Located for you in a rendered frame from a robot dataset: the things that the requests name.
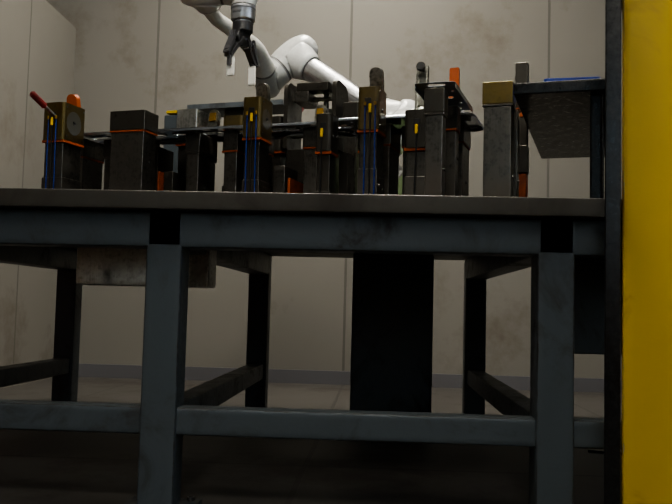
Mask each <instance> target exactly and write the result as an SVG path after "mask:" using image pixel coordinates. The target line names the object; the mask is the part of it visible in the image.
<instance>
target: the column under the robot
mask: <svg viewBox="0 0 672 504"><path fill-rule="evenodd" d="M433 283H434V256H433V255H402V254H354V255H353V291H352V333H351V376H350V410H365V411H397V412H429V413H431V402H432V343H433Z"/></svg>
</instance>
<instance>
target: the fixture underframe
mask: <svg viewBox="0 0 672 504"><path fill-rule="evenodd" d="M62 247H77V250H72V249H67V248H62ZM262 251H266V252H313V253H360V254H407V255H454V256H471V257H470V258H468V259H466V260H465V261H464V321H463V391H462V414H460V413H429V412H397V411H365V410H333V409H301V408H269V407H267V401H268V368H269V335H270V301H271V268H272V256H270V255H268V254H266V253H264V252H262ZM0 263H7V264H15V265H23V266H31V267H40V268H48V269H56V270H57V290H56V311H55V332H54V353H53V358H52V359H46V360H39V361H33V362H26V363H20V364H13V365H6V366H0V387H5V386H10V385H14V384H19V383H24V382H29V381H34V380H38V379H43V378H48V377H52V395H51V401H45V400H13V399H0V429H9V430H39V431H69V432H99V433H129V434H139V455H138V480H137V496H133V497H132V498H131V499H130V500H128V501H127V502H126V503H124V504H202V499H198V498H195V497H194V496H187V498H181V472H182V445H183V435H189V436H219V437H249V438H279V439H309V440H339V441H369V442H400V443H430V444H460V445H490V446H520V447H530V464H529V504H573V491H574V448H580V449H604V418H588V417H574V354H602V355H604V268H605V220H600V219H547V218H494V217H441V216H389V215H336V214H283V213H230V212H177V211H124V210H72V209H19V208H0ZM216 265H218V266H222V267H226V268H229V269H233V270H237V271H240V272H244V273H248V274H249V290H248V321H247V352H246V365H245V366H242V367H240V368H238V369H235V370H233V371H231V372H228V373H226V374H224V375H221V376H219V377H217V378H214V379H212V380H210V381H207V382H205V383H203V384H200V385H198V386H196V387H193V388H191V389H189V390H186V391H184V390H185V363H186V336H187V309H188V288H215V285H216ZM529 267H531V352H530V398H528V397H527V396H525V395H523V394H522V393H520V392H518V391H517V390H515V389H513V388H511V387H510V386H508V385H506V384H505V383H503V382H501V381H500V380H498V379H496V378H495V377H493V376H491V375H489V374H488V373H486V372H485V363H486V283H487V279H489V278H493V277H496V276H500V275H504V274H507V273H511V272H515V271H518V270H522V269H526V268H529ZM82 285H96V286H138V287H145V306H144V331H143V356H142V381H141V403H109V402H77V394H78V372H79V350H80V328H81V306H82ZM243 390H245V407H237V406H219V405H220V404H222V403H224V402H225V401H227V400H228V399H230V398H232V397H233V396H235V395H237V394H238V393H240V392H242V391H243ZM485 400H486V401H487V402H489V403H490V404H491V405H492V406H493V407H494V408H496V409H497V410H498V411H499V412H500V413H502V414H503V415H492V414H485Z"/></svg>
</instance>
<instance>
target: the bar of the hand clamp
mask: <svg viewBox="0 0 672 504"><path fill-rule="evenodd" d="M416 68H417V73H416V83H429V66H428V65H425V63H424V62H418V63H417V65H416ZM419 107H423V109H424V100H423V99H422V98H421V97H420V95H419V94H418V93H417V92H416V91H415V109H418V108H419ZM415 109H414V110H415Z"/></svg>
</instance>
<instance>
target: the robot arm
mask: <svg viewBox="0 0 672 504"><path fill-rule="evenodd" d="M180 1H181V2H182V3H183V4H185V5H187V6H190V7H193V8H194V9H196V10H197V11H198V12H199V13H201V14H204V15H205V17H206V18H207V19H208V21H209V22H210V23H211V24H212V25H214V26H215V27H216V28H217V29H219V30H220V31H222V32H223V33H224V34H226V35H227V36H228V39H227V41H226V44H225V47H224V49H223V53H225V54H224V56H225V57H227V75H226V76H234V69H235V56H233V55H234V53H235V52H236V50H237V49H238V48H239V47H240V48H241V49H243V51H244V52H245V54H246V57H247V60H248V63H249V65H250V67H248V86H252V85H255V87H257V85H258V84H259V83H266V84H268V85H269V87H270V95H271V98H274V97H276V96H277V95H278V94H279V92H280V90H281V89H282V88H283V87H284V86H285V85H286V84H287V83H288V82H289V81H290V80H291V79H296V80H301V81H308V82H324V81H328V82H330V83H331V84H332V85H333V81H334V80H340V81H341V82H342V83H343V84H344V85H345V86H346V88H347V91H348V99H349V102H359V94H358V92H359V86H357V85H356V84H354V83H353V82H351V81H350V80H348V79H346V78H345V77H344V76H342V75H341V74H339V73H338V72H336V71H335V70H333V69H332V68H330V67H329V66H327V65H326V64H324V63H323V62H321V61H320V59H319V57H318V46H317V44H316V42H315V41H314V40H313V39H312V38H311V37H310V36H308V35H304V34H302V35H298V36H295V37H293V38H291V39H289V40H288V41H286V42H285V43H284V44H283V45H281V46H280V47H279V48H278V49H277V50H276V51H275V52H274V53H273V54H272V55H271V56H269V54H268V52H267V50H266V48H265V46H264V45H263V44H262V42H261V41H260V40H259V39H257V38H256V37H255V36H254V35H252V34H253V24H254V23H255V17H256V4H257V1H258V0H180ZM222 5H226V6H231V20H230V19H228V18H227V17H225V16H224V15H223V14H221V13H220V11H219V9H220V8H221V6H222ZM411 109H415V101H413V100H411V99H403V100H402V101H396V100H391V99H388V98H386V115H405V111H406V110H411Z"/></svg>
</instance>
